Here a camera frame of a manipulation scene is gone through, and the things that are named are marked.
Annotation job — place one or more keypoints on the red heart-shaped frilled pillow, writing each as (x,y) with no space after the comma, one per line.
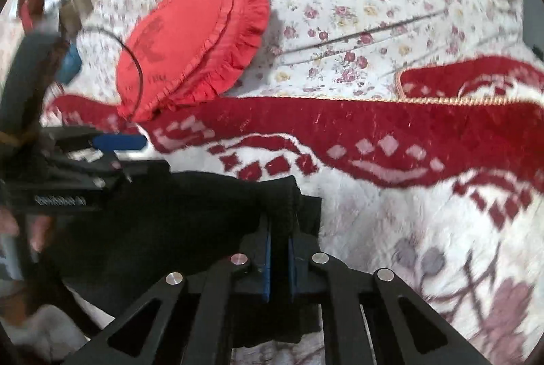
(191,42)

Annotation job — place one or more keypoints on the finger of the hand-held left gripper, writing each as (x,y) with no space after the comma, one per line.
(144,168)
(121,142)

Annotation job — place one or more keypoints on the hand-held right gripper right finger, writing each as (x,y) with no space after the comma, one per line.
(292,263)

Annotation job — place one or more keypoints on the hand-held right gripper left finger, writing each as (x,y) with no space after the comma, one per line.
(266,263)

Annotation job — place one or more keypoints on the red and white plush blanket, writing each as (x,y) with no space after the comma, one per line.
(425,220)

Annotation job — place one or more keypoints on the black pants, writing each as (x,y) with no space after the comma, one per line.
(170,220)

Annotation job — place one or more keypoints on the person's left hand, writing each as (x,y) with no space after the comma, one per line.
(40,231)

